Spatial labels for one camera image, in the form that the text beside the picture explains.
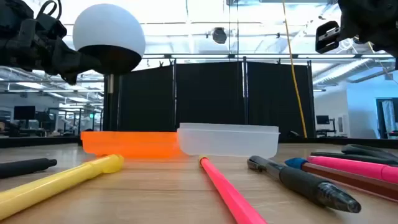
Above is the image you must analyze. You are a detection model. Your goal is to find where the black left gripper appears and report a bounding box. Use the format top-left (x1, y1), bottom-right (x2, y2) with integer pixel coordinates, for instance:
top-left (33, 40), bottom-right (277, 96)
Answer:
top-left (17, 0), bottom-right (103, 85)

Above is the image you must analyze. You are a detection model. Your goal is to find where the yellow pen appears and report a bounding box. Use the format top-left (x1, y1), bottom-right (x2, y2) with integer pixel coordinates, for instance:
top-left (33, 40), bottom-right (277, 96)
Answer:
top-left (0, 154), bottom-right (125, 221)

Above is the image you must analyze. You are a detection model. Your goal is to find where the pink pen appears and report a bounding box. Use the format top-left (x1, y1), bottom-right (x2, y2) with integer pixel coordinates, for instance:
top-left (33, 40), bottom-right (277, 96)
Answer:
top-left (306, 155), bottom-right (398, 184)

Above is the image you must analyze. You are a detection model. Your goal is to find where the brown pencil blue cap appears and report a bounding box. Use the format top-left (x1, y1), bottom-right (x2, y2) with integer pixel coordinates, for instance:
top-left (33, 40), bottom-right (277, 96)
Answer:
top-left (284, 157), bottom-right (398, 202)

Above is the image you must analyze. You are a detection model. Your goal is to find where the black gel pen clear barrel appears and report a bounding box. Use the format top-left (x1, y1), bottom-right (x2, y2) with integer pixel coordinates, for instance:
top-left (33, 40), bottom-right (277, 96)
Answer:
top-left (247, 155), bottom-right (362, 214)

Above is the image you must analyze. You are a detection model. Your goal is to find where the pink pencil yellow end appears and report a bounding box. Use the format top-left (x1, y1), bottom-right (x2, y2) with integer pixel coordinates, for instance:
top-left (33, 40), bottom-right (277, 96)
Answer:
top-left (198, 155), bottom-right (268, 224)

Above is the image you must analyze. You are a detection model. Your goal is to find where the clear plastic supply box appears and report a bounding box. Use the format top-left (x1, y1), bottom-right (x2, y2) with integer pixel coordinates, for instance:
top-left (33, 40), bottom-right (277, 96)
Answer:
top-left (177, 122), bottom-right (280, 159)

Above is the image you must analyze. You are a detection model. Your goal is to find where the white globe lamp black base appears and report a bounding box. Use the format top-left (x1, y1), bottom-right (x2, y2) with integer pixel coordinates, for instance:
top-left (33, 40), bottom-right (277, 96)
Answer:
top-left (72, 3), bottom-right (146, 138)

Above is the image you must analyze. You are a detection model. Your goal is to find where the orange plastic bin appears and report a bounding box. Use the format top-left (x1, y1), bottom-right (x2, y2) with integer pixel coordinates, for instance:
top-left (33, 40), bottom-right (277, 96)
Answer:
top-left (80, 130), bottom-right (187, 159)

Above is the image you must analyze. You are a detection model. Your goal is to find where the black folding screen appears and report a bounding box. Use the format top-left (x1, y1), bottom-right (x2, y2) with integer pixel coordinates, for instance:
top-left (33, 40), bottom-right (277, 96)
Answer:
top-left (103, 60), bottom-right (315, 140)

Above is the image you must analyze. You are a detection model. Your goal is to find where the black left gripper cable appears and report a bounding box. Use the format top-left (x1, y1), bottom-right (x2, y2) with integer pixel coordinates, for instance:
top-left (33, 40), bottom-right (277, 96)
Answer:
top-left (37, 0), bottom-right (63, 20)

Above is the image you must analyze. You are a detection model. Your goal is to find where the yellow hanging cable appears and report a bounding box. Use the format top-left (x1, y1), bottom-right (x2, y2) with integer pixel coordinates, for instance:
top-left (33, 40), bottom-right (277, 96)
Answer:
top-left (282, 0), bottom-right (308, 139)

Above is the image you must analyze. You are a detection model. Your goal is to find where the black overhead camera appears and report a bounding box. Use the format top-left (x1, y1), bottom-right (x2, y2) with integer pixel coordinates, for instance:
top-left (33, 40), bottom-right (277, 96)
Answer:
top-left (211, 27), bottom-right (228, 45)

